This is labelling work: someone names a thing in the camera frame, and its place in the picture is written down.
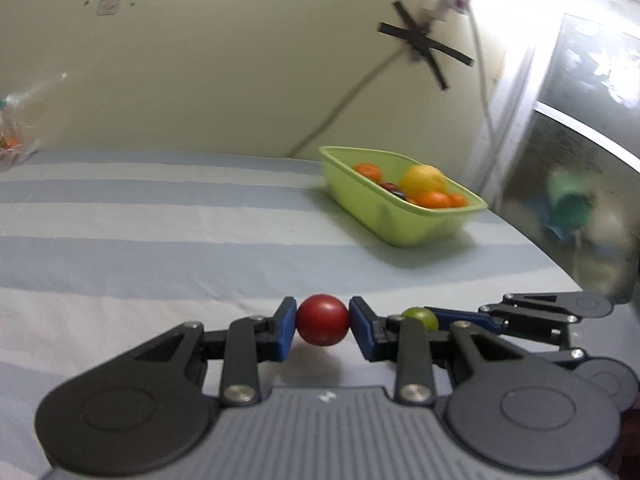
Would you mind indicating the medium orange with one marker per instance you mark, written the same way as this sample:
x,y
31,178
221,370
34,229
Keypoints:
x,y
433,200

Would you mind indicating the small orange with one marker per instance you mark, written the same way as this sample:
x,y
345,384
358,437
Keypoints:
x,y
458,201

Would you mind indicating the frosted glass window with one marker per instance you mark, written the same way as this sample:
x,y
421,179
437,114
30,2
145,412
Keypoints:
x,y
575,85

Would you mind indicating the striped bed sheet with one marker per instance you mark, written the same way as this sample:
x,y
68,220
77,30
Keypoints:
x,y
150,240

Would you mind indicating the yellow lemon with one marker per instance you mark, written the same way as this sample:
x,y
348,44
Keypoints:
x,y
422,179

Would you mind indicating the large orange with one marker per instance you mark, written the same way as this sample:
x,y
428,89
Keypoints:
x,y
367,171

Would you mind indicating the small green fruit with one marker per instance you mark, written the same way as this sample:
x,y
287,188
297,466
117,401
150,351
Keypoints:
x,y
422,316

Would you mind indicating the light green plastic basket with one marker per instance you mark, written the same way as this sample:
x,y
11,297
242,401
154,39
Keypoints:
x,y
380,215

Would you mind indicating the small red tomato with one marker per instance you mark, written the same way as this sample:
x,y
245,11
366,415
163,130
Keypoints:
x,y
385,186

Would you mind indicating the black tape cross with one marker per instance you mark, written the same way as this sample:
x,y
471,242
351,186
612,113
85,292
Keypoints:
x,y
419,40

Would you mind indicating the round red fruit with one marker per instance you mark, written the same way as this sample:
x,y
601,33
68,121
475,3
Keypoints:
x,y
322,320

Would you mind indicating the clear plastic bag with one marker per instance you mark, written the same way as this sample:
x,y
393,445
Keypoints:
x,y
20,125

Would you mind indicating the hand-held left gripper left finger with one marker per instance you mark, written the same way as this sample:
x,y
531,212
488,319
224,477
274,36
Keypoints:
x,y
286,332

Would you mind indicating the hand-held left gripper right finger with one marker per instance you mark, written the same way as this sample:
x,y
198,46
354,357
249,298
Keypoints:
x,y
362,332

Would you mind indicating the dark purple plum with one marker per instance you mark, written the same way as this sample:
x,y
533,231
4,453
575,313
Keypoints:
x,y
398,193

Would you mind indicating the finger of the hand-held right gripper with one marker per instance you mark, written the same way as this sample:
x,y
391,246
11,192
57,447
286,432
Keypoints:
x,y
574,355
465,319

